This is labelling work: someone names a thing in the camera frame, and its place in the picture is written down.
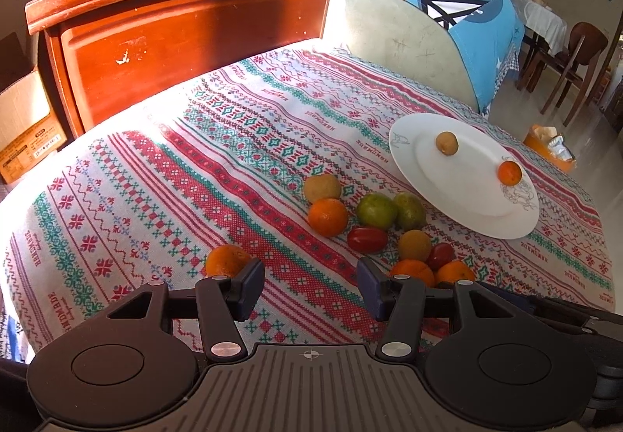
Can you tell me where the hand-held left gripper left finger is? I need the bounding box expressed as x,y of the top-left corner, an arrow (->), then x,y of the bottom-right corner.
92,258 -> 266,363

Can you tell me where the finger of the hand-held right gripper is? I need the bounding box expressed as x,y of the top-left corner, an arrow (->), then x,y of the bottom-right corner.
481,283 -> 615,340

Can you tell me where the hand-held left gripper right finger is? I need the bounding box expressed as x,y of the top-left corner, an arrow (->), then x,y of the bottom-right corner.
357,257 -> 533,361

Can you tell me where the orange mandarin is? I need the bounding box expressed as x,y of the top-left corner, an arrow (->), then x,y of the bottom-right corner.
435,261 -> 476,287
389,259 -> 435,287
496,160 -> 523,186
308,198 -> 349,237
205,244 -> 254,278

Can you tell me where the red cherry tomato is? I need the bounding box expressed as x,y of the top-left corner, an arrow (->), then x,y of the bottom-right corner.
427,242 -> 457,271
347,226 -> 389,252

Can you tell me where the tan round fruit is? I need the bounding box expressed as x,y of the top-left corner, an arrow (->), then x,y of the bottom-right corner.
435,131 -> 459,155
303,174 -> 342,205
398,229 -> 433,262

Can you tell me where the green round fruit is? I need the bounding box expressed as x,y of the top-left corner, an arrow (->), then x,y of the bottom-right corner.
356,192 -> 399,229
393,192 -> 428,231

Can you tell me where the white plate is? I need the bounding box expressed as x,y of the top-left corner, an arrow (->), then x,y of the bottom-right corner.
388,113 -> 541,239

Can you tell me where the patterned red green tablecloth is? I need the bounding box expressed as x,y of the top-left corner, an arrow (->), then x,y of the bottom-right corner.
0,45 -> 616,365

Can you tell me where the orange bin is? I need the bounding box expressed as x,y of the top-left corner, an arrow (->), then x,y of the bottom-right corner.
523,124 -> 577,172

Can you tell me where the red-brown wooden cabinet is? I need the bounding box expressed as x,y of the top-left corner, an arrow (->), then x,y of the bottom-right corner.
24,0 -> 348,141

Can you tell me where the brown wooden chair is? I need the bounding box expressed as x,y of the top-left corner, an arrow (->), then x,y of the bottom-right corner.
518,22 -> 609,126

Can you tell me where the grey sofa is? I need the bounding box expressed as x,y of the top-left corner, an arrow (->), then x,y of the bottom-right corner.
324,0 -> 480,114

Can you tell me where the cardboard box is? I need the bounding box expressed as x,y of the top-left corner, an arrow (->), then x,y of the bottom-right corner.
0,33 -> 69,184

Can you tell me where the dining table with white cloth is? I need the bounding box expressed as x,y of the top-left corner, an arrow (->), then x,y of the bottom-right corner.
501,0 -> 568,58

